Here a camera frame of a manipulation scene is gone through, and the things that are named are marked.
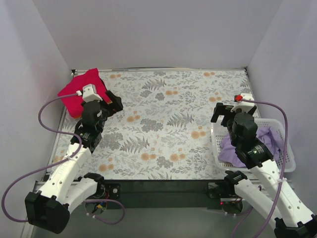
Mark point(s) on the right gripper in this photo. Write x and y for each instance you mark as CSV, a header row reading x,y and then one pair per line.
x,y
223,110

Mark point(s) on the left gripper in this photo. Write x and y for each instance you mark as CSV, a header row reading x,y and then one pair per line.
x,y
112,101

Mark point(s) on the purple t shirt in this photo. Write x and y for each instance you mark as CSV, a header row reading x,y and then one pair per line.
x,y
266,135

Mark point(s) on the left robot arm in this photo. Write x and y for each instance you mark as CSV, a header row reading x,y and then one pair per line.
x,y
81,147

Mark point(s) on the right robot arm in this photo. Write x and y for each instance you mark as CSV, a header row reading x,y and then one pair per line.
x,y
282,208

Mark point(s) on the white plastic basket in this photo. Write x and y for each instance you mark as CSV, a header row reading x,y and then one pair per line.
x,y
218,132

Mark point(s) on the floral table mat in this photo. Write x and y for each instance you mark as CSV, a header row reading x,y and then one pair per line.
x,y
164,129

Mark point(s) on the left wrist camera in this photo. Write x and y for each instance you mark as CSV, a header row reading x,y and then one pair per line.
x,y
89,93

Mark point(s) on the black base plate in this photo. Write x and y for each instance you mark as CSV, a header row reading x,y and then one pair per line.
x,y
207,193

